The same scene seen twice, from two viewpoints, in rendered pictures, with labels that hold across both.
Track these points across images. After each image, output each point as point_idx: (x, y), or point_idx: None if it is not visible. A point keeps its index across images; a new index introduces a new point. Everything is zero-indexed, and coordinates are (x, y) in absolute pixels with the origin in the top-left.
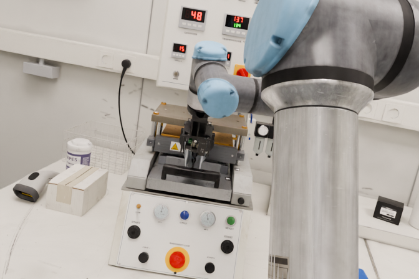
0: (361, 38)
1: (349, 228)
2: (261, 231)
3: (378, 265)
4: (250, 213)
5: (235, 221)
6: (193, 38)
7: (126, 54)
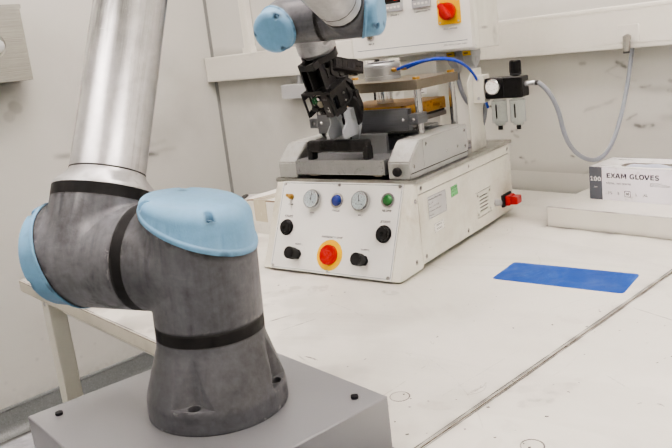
0: None
1: (107, 57)
2: (510, 241)
3: None
4: (519, 225)
5: (393, 200)
6: None
7: None
